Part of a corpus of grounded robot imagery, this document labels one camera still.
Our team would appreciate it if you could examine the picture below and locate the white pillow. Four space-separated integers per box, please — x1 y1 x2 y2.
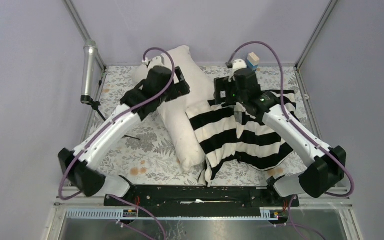
132 45 217 172

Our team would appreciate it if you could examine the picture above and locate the black white striped pillowcase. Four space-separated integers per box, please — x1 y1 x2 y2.
185 100 294 187

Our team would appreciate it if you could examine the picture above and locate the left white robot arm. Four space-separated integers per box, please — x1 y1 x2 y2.
58 54 190 206

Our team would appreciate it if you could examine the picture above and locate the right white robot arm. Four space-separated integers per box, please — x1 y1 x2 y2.
214 60 347 206

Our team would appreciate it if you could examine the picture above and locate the blue and white block stack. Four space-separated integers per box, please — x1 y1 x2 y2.
246 52 260 72

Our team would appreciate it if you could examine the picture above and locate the black microphone stand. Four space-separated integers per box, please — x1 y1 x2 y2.
90 100 141 141

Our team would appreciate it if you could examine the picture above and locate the silver microphone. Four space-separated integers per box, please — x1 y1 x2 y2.
80 39 98 105

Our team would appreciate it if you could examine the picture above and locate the floral patterned table mat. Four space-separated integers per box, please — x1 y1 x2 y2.
88 66 314 187

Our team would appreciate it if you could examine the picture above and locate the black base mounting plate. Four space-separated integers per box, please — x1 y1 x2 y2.
122 185 291 218

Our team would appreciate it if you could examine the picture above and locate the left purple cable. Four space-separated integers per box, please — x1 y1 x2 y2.
58 47 176 240

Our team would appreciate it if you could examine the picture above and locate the purple cable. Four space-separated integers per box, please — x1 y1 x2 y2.
227 41 356 240
58 47 176 240

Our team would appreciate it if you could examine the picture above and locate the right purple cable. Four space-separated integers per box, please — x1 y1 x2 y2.
227 41 356 240

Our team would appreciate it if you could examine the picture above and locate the white slotted cable duct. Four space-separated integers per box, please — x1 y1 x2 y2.
66 207 279 221

